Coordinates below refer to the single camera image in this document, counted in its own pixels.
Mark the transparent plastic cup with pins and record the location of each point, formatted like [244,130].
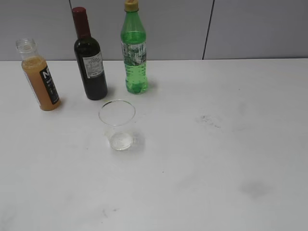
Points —
[117,116]

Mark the NFC orange juice bottle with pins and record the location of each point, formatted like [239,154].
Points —
[38,75]

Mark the green plastic soda bottle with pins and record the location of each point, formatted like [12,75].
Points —
[133,41]

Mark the dark red wine bottle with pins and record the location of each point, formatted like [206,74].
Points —
[89,57]

